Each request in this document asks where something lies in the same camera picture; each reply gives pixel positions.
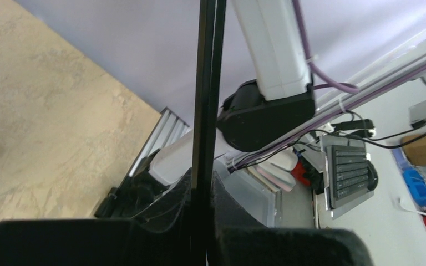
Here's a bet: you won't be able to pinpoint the black base bar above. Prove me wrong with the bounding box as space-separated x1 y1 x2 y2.
94 172 169 218

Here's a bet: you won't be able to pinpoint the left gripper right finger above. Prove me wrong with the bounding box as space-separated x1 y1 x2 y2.
207 173 373 265

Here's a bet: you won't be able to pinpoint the blue plastic item on floor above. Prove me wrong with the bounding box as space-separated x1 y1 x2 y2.
391 148 426 209

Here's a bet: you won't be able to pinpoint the beige umbrella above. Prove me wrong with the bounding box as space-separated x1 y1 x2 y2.
190 1 226 265

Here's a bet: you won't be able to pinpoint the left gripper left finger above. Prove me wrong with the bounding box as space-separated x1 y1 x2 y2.
0 171 191 265

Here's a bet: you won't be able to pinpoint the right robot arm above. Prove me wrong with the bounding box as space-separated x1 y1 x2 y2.
145 1 315 187

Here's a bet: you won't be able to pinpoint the aluminium frame rail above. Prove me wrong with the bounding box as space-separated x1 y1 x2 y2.
128 14 426 179

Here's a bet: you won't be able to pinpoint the black cables off table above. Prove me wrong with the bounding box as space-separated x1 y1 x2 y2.
228 128 426 173

